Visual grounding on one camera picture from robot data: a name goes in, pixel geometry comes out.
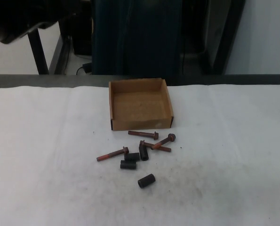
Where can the open cardboard box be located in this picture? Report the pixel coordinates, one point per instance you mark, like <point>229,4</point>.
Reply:
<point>139,103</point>

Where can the rust-brown flanged bolt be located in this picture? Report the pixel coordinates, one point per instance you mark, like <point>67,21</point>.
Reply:
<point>111,154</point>
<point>151,145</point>
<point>142,134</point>
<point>164,141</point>

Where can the black cylindrical sleeve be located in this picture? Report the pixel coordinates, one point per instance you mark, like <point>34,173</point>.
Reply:
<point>146,180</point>
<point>128,165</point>
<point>132,156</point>
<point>143,153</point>

